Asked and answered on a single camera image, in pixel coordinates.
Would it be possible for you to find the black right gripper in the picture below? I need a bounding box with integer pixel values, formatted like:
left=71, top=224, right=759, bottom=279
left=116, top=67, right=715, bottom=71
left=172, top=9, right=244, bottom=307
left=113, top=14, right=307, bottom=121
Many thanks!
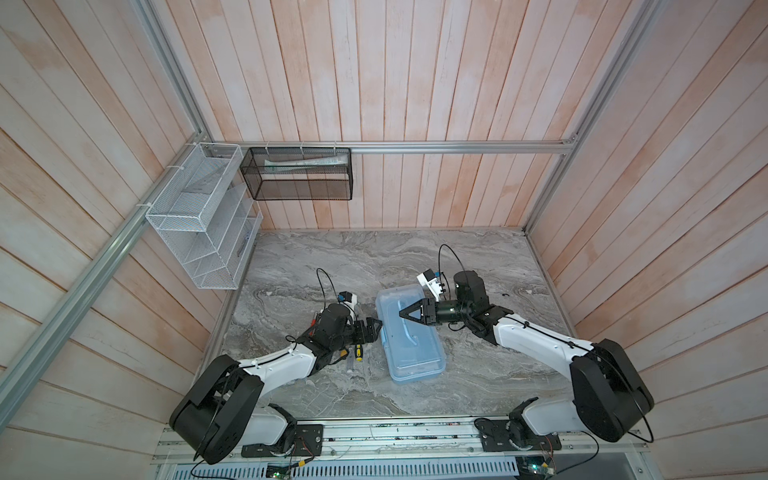
left=399, top=298, right=470, bottom=325

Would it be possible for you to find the blue plastic tool box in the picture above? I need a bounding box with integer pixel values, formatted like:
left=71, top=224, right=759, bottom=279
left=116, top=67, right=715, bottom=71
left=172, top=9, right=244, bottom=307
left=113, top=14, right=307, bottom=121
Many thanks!
left=376, top=284, right=446, bottom=385

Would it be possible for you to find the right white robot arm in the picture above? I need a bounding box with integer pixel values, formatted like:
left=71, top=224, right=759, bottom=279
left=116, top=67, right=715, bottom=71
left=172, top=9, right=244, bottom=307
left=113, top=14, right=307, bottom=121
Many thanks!
left=399, top=270, right=655, bottom=450

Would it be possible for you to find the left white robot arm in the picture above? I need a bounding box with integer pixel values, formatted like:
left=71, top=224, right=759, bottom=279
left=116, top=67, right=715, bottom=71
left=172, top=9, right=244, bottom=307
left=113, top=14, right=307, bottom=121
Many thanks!
left=169, top=301, right=383, bottom=465

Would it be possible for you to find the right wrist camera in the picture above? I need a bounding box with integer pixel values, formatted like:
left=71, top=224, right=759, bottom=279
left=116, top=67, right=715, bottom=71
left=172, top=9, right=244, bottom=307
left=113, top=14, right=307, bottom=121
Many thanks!
left=417, top=269, right=446, bottom=301

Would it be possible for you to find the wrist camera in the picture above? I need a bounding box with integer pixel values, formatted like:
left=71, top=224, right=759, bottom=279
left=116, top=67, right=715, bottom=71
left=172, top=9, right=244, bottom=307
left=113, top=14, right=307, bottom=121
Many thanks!
left=337, top=291, right=358, bottom=309
left=417, top=269, right=446, bottom=301

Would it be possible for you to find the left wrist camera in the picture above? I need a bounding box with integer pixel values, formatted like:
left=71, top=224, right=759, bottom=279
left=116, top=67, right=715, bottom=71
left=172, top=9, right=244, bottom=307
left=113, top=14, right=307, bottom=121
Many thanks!
left=337, top=291, right=358, bottom=309

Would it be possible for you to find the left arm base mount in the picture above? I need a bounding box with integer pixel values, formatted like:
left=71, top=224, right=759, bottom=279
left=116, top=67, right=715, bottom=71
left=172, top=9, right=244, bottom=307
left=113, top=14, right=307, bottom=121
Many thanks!
left=240, top=423, right=324, bottom=460

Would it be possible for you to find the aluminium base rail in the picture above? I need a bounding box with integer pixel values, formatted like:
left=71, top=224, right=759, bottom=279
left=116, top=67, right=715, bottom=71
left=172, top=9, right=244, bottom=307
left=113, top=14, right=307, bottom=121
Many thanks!
left=147, top=416, right=661, bottom=479

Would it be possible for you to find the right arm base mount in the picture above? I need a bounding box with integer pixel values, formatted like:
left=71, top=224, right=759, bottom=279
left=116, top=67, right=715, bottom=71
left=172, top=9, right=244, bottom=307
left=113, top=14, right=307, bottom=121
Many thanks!
left=473, top=417, right=562, bottom=452

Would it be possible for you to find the black wire mesh basket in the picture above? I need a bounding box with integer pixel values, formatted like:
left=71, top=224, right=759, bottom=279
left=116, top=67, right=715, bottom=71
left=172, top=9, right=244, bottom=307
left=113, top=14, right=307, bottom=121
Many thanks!
left=240, top=146, right=354, bottom=201

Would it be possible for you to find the aluminium frame rail back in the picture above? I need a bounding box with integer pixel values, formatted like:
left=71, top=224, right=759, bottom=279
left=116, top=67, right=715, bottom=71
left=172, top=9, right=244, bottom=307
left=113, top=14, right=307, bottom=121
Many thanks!
left=233, top=140, right=576, bottom=155

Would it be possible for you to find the aluminium frame rail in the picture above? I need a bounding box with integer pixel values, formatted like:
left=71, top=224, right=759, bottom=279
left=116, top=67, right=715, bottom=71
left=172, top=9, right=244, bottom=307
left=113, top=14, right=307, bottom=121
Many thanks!
left=233, top=140, right=576, bottom=155
left=1, top=1, right=209, bottom=429
left=522, top=1, right=668, bottom=237

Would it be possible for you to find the white wire mesh shelf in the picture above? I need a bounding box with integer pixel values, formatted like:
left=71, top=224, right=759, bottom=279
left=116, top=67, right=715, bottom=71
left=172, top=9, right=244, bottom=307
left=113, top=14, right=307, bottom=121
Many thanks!
left=146, top=143, right=263, bottom=290

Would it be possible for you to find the aluminium frame rail left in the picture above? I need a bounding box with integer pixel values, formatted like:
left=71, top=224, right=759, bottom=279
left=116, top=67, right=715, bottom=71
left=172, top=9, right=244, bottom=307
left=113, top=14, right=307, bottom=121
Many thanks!
left=1, top=1, right=209, bottom=429

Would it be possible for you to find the aluminium frame rail right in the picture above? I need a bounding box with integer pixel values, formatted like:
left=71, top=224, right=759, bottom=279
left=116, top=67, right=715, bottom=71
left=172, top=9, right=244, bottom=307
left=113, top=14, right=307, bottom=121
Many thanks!
left=522, top=1, right=668, bottom=237

